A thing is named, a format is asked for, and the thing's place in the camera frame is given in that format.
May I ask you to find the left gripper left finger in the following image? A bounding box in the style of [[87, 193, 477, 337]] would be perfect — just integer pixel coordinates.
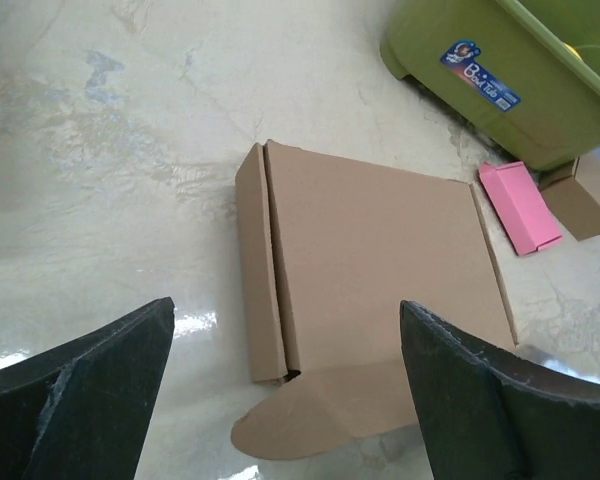
[[0, 297, 174, 479]]

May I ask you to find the olive green plastic tub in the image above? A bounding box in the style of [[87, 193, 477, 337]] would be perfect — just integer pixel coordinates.
[[380, 0, 600, 170]]

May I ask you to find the yellow mango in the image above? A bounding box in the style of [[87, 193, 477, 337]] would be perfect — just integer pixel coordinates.
[[564, 43, 581, 58]]

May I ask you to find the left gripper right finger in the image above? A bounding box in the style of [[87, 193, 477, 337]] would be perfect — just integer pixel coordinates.
[[400, 301, 600, 479]]

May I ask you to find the pink notepad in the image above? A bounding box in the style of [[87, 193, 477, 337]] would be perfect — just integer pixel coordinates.
[[478, 162, 563, 256]]

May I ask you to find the small brown cardboard box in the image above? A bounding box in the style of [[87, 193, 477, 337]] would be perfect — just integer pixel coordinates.
[[539, 153, 600, 241]]

